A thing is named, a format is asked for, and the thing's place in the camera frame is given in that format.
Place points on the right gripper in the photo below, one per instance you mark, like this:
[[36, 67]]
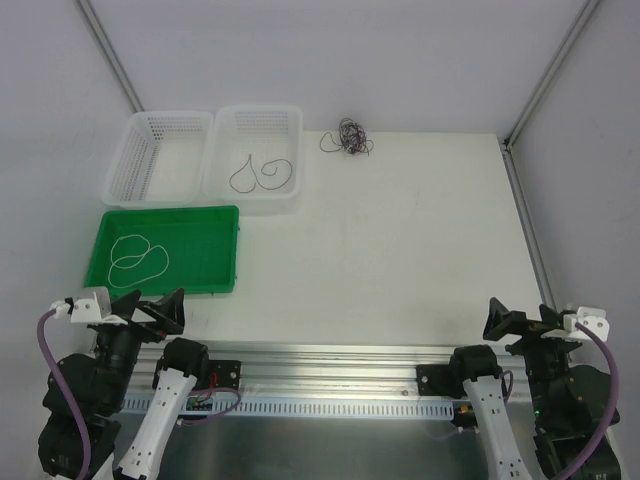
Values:
[[528, 326]]

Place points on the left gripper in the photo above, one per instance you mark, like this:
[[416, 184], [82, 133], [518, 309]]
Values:
[[145, 319]]

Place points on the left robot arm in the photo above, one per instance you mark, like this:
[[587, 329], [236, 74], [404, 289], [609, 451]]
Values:
[[83, 392]]

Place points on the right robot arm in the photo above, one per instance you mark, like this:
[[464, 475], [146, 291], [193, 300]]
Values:
[[574, 386]]

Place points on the green plastic tray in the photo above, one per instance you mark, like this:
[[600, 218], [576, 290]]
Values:
[[159, 250]]

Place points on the left white perforated basket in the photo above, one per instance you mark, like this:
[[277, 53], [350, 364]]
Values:
[[160, 160]]

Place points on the white perforated basket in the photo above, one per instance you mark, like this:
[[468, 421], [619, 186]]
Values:
[[160, 160], [257, 159]]

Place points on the right white perforated basket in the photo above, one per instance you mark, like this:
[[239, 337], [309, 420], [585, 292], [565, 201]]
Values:
[[257, 159]]

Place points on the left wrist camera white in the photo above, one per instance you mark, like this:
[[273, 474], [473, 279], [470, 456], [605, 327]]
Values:
[[90, 306]]

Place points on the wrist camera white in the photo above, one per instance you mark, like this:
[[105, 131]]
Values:
[[591, 318], [90, 306]]

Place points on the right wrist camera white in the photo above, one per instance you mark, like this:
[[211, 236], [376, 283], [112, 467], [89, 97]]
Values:
[[591, 318]]

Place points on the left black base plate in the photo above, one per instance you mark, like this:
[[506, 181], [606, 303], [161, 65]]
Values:
[[220, 373]]

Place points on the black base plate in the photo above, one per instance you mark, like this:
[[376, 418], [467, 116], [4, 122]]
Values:
[[439, 380], [220, 373]]

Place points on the white slotted cable duct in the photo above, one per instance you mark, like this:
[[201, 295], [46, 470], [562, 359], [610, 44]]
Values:
[[305, 407]]

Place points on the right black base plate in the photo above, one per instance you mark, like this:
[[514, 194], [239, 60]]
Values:
[[439, 380]]

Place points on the right aluminium frame post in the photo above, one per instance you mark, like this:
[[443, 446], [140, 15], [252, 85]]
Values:
[[536, 100]]

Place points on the aluminium frame post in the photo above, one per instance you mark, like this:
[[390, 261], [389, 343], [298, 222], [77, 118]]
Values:
[[107, 50], [536, 100]]

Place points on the aluminium mounting rail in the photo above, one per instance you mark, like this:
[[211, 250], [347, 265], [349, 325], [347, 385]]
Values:
[[328, 371]]

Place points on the left aluminium frame post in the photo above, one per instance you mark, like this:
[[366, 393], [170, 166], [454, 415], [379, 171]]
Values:
[[107, 50]]

